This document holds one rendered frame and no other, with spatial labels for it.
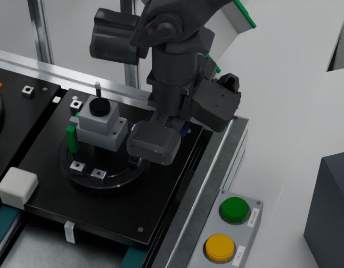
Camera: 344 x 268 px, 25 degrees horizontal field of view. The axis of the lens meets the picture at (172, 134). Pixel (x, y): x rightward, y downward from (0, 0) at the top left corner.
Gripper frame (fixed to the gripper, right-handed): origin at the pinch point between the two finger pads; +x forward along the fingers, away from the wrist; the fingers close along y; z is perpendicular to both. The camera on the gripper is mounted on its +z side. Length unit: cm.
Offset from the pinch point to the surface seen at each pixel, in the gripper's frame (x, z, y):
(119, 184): 10.1, -6.6, -4.8
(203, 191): 13.6, 4.7, 1.2
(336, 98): 22.6, 18.6, 36.8
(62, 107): 12.1, -22.2, 7.7
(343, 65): 108, 12, 138
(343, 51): 108, 11, 145
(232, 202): 11.7, 9.8, -0.6
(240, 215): 11.7, 11.5, -2.3
